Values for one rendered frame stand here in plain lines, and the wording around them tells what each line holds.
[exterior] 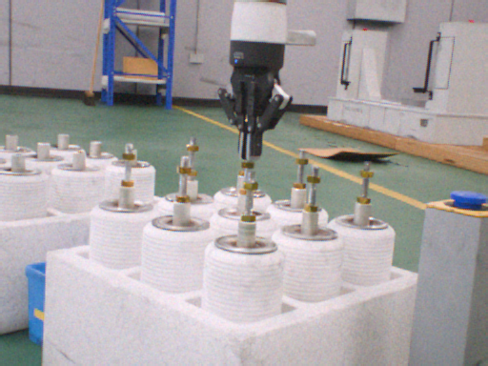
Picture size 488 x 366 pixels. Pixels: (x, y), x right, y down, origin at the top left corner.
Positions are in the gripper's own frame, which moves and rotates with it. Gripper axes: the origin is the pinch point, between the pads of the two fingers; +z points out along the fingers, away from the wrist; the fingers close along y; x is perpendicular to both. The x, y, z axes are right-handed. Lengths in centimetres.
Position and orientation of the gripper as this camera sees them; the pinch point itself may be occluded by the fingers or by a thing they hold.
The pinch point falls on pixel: (250, 146)
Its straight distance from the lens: 95.7
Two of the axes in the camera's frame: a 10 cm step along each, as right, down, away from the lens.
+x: 7.2, -0.7, 6.9
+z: -0.7, 9.8, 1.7
